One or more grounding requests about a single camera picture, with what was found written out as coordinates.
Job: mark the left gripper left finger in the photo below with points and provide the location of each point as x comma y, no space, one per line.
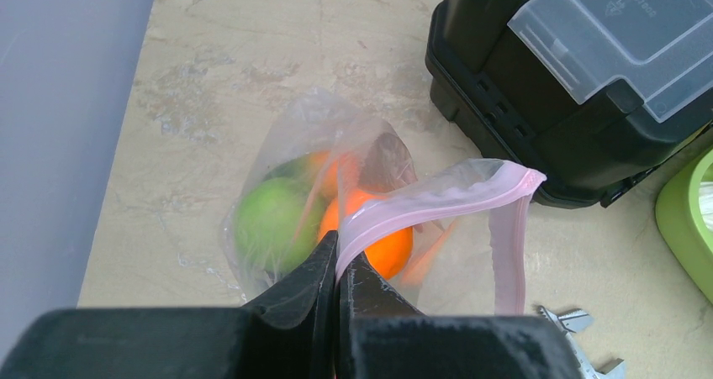
286,332

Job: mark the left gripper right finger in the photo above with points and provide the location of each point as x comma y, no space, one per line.
381,335

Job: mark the toy orange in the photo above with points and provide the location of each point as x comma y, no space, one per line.
389,255

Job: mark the toy green apple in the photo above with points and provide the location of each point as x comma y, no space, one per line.
266,225

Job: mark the clear zip top bag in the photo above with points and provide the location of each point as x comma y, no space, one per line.
450,242

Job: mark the toy mango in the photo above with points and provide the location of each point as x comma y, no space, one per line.
329,173

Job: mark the green plastic tray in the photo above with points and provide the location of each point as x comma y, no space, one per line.
681,223

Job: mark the black plastic toolbox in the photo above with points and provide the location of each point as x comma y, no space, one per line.
595,94

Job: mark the toy leek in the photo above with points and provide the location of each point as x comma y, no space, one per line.
706,204

